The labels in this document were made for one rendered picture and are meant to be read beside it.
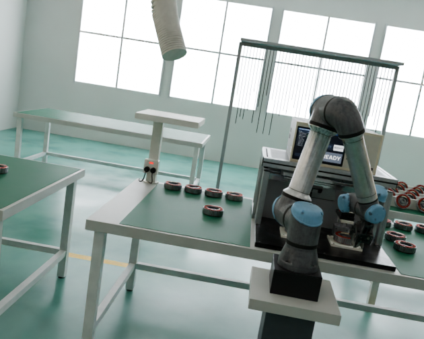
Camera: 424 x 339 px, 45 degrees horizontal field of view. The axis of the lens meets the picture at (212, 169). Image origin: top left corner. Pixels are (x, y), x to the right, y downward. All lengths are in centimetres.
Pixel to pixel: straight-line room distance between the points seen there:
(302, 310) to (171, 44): 196
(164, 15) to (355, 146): 181
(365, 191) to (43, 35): 821
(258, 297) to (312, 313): 19
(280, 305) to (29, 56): 837
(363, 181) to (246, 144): 706
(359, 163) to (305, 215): 27
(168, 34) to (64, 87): 633
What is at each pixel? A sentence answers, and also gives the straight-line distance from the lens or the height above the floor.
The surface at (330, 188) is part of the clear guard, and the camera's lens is 242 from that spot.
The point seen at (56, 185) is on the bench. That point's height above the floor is 74.
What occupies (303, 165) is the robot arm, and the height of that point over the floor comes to 120.
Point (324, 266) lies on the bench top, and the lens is 236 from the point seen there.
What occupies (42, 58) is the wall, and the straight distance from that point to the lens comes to 964.
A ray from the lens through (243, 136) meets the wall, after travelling 891.
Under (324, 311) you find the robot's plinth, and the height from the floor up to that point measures 75.
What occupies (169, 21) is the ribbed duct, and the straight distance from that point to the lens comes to 332.
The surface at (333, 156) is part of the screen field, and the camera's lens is 264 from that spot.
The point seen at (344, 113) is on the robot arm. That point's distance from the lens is 186.
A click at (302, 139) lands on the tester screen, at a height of 123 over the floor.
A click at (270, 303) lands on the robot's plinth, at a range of 183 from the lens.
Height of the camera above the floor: 148
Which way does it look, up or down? 10 degrees down
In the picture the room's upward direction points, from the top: 9 degrees clockwise
